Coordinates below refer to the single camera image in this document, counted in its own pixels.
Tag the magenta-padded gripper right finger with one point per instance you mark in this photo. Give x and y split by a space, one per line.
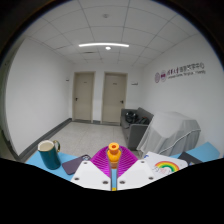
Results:
140 173

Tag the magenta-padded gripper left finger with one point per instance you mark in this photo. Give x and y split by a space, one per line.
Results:
87 173

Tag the orange charger block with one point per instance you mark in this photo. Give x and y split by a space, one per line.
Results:
113 154

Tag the purple smartphone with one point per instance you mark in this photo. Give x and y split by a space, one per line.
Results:
75 164

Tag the white rainbow-print mouse pad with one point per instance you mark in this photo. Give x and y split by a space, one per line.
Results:
166 164

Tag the grey sofa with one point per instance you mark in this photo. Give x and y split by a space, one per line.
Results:
135 131

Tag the grey cloth-covered object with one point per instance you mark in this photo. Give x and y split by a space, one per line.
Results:
171 130

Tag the black bag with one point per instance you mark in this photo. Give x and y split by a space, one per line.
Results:
133 118

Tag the beige door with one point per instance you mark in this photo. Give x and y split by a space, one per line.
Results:
83 96
114 98

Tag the small round ceiling light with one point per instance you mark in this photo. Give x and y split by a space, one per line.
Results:
108 48

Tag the long ceiling light strip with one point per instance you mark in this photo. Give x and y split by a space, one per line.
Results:
103 44

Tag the wall sign lettering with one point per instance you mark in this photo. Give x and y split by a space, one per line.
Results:
180 72

